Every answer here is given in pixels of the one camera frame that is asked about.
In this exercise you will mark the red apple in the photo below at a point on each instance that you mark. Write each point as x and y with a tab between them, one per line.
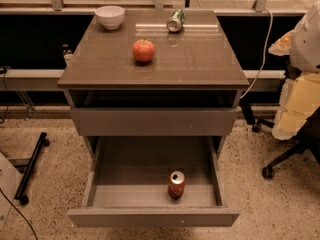
143	50

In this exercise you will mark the white bowl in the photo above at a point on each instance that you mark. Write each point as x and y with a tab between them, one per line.
111	17

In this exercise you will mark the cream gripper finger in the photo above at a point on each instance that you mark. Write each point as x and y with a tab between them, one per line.
282	46

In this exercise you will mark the grey cabinet with glossy top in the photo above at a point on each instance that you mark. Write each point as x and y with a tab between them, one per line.
195	68

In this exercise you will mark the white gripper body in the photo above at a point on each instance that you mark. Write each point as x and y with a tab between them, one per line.
307	44

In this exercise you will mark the open grey middle drawer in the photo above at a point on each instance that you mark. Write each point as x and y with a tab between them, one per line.
128	185

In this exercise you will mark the red coke can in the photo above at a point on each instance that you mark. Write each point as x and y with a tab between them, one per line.
176	184

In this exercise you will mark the black office chair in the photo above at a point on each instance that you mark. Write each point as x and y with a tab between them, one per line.
308	137

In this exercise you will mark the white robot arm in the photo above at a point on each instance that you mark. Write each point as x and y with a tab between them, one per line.
304	52

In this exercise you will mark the black wheeled stand leg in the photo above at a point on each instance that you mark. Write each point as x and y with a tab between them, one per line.
20	195

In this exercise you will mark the white box at left edge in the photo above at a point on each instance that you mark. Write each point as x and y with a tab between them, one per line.
9	182

